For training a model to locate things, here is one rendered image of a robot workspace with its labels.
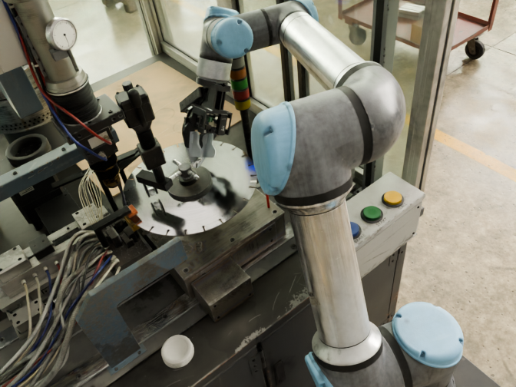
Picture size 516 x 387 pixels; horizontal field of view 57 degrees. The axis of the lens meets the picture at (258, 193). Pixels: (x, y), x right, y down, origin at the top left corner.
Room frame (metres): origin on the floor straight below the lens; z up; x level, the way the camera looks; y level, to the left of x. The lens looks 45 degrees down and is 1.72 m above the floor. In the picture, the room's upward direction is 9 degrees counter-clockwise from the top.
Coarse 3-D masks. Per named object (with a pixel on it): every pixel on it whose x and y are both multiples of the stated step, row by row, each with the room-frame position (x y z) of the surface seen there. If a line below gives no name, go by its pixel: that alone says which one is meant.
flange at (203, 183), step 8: (192, 168) 0.89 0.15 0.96; (200, 168) 0.89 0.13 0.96; (200, 176) 0.86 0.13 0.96; (208, 176) 0.85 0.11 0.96; (176, 184) 0.84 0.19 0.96; (184, 184) 0.83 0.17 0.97; (192, 184) 0.83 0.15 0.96; (200, 184) 0.83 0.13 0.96; (208, 184) 0.83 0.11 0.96; (168, 192) 0.83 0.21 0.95; (176, 192) 0.82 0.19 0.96; (184, 192) 0.81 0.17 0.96; (192, 192) 0.81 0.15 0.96; (200, 192) 0.80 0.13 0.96
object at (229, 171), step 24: (216, 144) 0.98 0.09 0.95; (144, 168) 0.93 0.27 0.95; (168, 168) 0.92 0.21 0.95; (216, 168) 0.89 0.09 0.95; (240, 168) 0.87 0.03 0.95; (144, 192) 0.84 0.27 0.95; (216, 192) 0.80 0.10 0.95; (240, 192) 0.79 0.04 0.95; (144, 216) 0.76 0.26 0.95; (168, 216) 0.75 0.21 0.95; (192, 216) 0.74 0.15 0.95; (216, 216) 0.73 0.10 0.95
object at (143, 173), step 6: (156, 168) 0.78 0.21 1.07; (138, 174) 0.82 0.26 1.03; (144, 174) 0.82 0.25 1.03; (150, 174) 0.81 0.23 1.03; (156, 174) 0.78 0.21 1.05; (162, 174) 0.79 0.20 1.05; (138, 180) 0.82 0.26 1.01; (144, 180) 0.80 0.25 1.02; (150, 180) 0.79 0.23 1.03; (156, 180) 0.79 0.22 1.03; (162, 180) 0.78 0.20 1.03; (168, 180) 0.78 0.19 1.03; (144, 186) 0.80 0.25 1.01; (150, 186) 0.80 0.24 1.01; (156, 186) 0.79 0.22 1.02; (162, 186) 0.77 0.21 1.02; (168, 186) 0.78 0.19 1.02; (156, 192) 0.81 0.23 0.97
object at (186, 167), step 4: (176, 160) 0.88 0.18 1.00; (196, 160) 0.87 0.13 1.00; (200, 160) 0.87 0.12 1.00; (176, 164) 0.87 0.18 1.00; (180, 164) 0.86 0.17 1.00; (184, 164) 0.86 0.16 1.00; (188, 164) 0.86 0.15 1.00; (192, 164) 0.86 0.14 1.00; (196, 164) 0.87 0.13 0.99; (180, 168) 0.85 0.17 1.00; (184, 168) 0.84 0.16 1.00; (188, 168) 0.84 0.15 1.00; (180, 172) 0.84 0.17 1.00; (184, 172) 0.84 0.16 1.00; (188, 172) 0.83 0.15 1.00; (192, 172) 0.83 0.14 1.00; (172, 176) 0.83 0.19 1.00; (176, 176) 0.83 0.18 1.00; (184, 176) 0.84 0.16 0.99; (188, 176) 0.84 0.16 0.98; (192, 176) 0.82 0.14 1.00; (196, 176) 0.82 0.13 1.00
